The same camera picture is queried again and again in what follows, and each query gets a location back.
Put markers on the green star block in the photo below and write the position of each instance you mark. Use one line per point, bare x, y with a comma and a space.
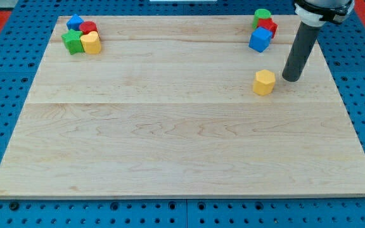
72, 42

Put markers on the red cylinder block left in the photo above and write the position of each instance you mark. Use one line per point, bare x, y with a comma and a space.
88, 26

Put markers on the green cylinder block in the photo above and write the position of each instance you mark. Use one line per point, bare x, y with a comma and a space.
260, 13

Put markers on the yellow hexagon block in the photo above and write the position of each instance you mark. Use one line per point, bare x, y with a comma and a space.
264, 82

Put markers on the blue cube block right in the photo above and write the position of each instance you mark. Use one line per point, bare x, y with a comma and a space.
260, 39

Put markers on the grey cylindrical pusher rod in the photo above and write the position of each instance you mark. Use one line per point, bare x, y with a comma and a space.
300, 51

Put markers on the red block right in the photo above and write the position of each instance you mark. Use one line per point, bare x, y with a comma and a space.
268, 24

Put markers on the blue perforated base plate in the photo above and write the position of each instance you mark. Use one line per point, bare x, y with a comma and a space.
27, 27

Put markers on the yellow heart block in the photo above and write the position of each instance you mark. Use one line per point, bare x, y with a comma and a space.
91, 43

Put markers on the wooden board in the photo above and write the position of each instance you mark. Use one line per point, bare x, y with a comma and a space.
167, 110

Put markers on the blue block left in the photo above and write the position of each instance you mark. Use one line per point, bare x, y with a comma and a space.
74, 22

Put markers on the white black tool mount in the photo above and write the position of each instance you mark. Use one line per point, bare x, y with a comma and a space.
316, 13

